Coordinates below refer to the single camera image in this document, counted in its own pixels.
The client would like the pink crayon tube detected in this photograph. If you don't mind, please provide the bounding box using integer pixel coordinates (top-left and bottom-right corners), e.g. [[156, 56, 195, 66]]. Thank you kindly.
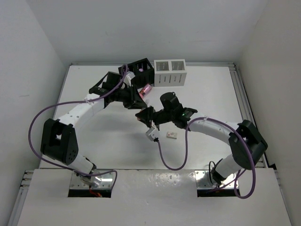
[[139, 84, 152, 98]]

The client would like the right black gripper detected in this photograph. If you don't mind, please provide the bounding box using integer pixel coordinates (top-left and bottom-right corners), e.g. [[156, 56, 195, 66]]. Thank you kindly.
[[135, 105, 174, 129]]

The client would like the white slotted container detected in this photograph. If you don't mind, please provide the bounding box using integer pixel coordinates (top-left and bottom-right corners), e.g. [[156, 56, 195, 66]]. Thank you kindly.
[[154, 59, 187, 87]]

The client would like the orange cap marker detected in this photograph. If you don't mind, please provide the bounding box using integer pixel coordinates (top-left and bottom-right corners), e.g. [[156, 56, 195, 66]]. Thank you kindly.
[[141, 99, 150, 111]]

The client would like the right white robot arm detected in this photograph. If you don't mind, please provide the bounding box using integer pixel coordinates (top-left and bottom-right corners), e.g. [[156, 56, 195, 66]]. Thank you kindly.
[[136, 92, 268, 185]]

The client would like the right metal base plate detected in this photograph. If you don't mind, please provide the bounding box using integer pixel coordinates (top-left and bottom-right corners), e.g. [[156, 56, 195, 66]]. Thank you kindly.
[[195, 170, 237, 190]]

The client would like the small eraser box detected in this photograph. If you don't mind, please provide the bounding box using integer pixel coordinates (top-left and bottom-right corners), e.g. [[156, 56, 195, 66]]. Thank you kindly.
[[166, 131, 178, 139]]

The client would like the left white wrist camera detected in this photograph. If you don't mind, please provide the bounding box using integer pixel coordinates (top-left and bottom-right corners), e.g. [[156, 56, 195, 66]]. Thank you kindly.
[[124, 71, 135, 86]]

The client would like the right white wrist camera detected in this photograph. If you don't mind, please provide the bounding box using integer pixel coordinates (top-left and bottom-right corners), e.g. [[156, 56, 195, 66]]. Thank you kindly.
[[145, 127, 159, 142]]

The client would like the metal base plate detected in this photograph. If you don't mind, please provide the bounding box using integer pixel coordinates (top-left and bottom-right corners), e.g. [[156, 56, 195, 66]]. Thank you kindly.
[[195, 170, 237, 190], [70, 173, 115, 190]]

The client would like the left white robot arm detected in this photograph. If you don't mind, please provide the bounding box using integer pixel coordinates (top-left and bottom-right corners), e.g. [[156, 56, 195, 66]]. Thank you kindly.
[[40, 72, 147, 186]]

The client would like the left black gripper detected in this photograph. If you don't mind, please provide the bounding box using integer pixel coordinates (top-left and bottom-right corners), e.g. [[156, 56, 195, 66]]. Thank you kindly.
[[112, 84, 147, 109]]

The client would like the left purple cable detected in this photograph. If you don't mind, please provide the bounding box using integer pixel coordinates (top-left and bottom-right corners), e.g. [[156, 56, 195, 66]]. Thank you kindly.
[[28, 64, 129, 184]]

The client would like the right aluminium frame rail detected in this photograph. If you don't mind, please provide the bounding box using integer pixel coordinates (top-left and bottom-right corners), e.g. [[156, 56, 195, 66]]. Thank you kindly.
[[229, 62, 269, 168]]

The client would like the black slotted container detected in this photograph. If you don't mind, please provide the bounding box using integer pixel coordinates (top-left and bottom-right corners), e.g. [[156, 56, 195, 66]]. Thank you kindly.
[[127, 58, 154, 89]]

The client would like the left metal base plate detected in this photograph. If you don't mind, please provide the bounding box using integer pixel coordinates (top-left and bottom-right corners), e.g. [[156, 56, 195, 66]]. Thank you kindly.
[[70, 173, 115, 190]]

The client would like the aluminium frame rail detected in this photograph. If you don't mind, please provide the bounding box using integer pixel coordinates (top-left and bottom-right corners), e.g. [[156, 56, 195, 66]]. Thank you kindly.
[[229, 62, 269, 168], [7, 170, 34, 226]]

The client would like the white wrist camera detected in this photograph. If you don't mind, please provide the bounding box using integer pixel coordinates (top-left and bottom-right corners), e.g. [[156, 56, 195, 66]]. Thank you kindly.
[[124, 71, 135, 86], [145, 127, 159, 142]]

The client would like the left aluminium frame rail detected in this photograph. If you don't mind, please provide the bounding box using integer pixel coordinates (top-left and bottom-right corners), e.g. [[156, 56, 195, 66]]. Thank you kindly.
[[7, 170, 34, 226]]

